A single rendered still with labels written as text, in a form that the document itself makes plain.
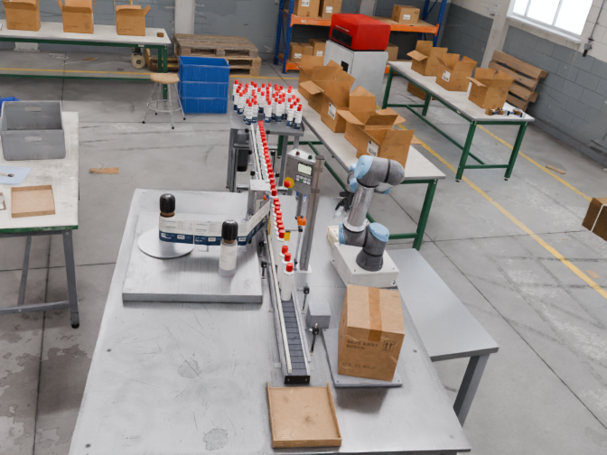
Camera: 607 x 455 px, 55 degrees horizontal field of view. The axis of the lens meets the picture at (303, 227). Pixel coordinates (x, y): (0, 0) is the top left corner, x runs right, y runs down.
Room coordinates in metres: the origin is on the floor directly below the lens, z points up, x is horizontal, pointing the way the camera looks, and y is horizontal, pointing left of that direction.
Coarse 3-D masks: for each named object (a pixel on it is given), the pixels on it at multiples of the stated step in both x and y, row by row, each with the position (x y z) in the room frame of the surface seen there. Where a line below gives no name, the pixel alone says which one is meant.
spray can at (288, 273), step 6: (288, 264) 2.33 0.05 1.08; (288, 270) 2.32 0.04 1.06; (288, 276) 2.31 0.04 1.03; (282, 282) 2.33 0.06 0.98; (288, 282) 2.31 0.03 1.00; (282, 288) 2.32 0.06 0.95; (288, 288) 2.31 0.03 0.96; (282, 294) 2.32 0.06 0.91; (288, 294) 2.31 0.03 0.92; (282, 300) 2.31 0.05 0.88; (288, 300) 2.32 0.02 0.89
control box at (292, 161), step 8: (304, 152) 2.80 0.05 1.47; (288, 160) 2.73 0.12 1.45; (296, 160) 2.71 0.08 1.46; (304, 160) 2.70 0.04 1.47; (312, 160) 2.70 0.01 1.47; (288, 168) 2.73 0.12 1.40; (296, 168) 2.71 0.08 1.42; (288, 176) 2.73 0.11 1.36; (304, 176) 2.69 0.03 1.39; (312, 176) 2.68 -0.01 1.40; (296, 184) 2.71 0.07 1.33; (304, 184) 2.69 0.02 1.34; (312, 184) 2.67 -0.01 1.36; (304, 192) 2.69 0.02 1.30
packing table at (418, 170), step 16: (304, 112) 5.50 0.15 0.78; (320, 128) 5.11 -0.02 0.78; (288, 144) 6.15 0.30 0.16; (336, 144) 4.76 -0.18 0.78; (352, 160) 4.47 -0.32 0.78; (416, 160) 4.67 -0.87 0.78; (336, 176) 5.40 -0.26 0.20; (416, 176) 4.32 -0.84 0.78; (432, 176) 4.37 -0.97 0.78; (432, 192) 4.44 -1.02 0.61; (416, 240) 4.43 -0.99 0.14
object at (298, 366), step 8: (272, 272) 2.59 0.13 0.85; (288, 304) 2.29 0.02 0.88; (288, 312) 2.23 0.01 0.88; (288, 320) 2.16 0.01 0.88; (296, 320) 2.17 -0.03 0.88; (288, 328) 2.11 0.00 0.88; (296, 328) 2.12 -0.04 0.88; (288, 336) 2.06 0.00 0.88; (296, 336) 2.06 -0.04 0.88; (288, 344) 2.00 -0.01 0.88; (296, 344) 2.01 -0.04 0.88; (296, 352) 1.96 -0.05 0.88; (296, 360) 1.91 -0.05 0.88; (304, 360) 1.91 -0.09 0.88; (296, 368) 1.86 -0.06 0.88; (304, 368) 1.86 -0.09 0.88
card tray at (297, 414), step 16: (272, 400) 1.70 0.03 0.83; (288, 400) 1.72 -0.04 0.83; (304, 400) 1.73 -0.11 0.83; (320, 400) 1.74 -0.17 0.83; (272, 416) 1.62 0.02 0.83; (288, 416) 1.63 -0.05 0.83; (304, 416) 1.64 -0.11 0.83; (320, 416) 1.66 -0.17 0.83; (336, 416) 1.63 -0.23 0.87; (272, 432) 1.52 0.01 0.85; (288, 432) 1.55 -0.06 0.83; (304, 432) 1.56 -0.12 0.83; (320, 432) 1.57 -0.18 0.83; (336, 432) 1.59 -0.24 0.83
